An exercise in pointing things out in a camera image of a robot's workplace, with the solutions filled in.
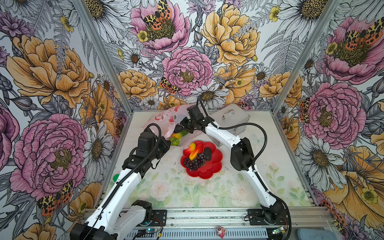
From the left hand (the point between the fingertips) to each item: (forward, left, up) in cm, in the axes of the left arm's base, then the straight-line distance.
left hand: (171, 145), depth 78 cm
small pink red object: (-35, -23, -14) cm, 45 cm away
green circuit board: (-34, +9, -20) cm, 40 cm away
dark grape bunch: (-4, -11, -15) cm, 19 cm away
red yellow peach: (+6, -10, -12) cm, 16 cm away
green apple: (+12, +1, -14) cm, 18 cm away
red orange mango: (+7, -14, -15) cm, 22 cm away
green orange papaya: (+19, -1, -16) cm, 24 cm away
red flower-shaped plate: (-5, -19, -19) cm, 27 cm away
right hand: (+19, -1, -8) cm, 20 cm away
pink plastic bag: (+18, +4, 0) cm, 18 cm away
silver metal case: (+25, -34, -4) cm, 42 cm away
